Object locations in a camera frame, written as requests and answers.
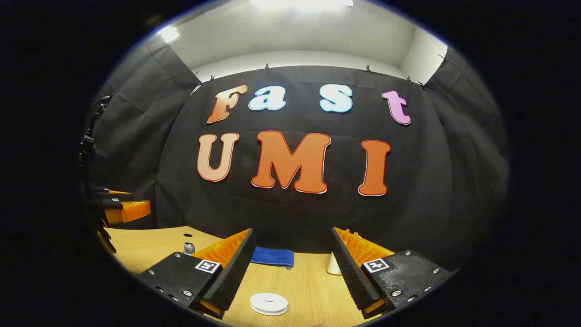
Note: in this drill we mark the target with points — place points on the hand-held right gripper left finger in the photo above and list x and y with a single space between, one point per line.
233 277

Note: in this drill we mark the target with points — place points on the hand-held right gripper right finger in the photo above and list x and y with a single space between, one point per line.
354 277

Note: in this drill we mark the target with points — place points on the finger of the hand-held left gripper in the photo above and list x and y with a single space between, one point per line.
113 197
131 211

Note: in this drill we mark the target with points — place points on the white teacup lid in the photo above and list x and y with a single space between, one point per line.
268 300

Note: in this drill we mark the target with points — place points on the silver water bottle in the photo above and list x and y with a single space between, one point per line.
189 248

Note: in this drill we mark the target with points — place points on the white toaster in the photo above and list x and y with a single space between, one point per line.
333 265

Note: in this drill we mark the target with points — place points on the blue folded towel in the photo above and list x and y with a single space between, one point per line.
272 257

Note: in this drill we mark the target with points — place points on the black backdrop cloth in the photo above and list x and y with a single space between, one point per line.
317 213

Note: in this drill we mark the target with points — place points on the ceiling light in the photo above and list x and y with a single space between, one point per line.
169 34

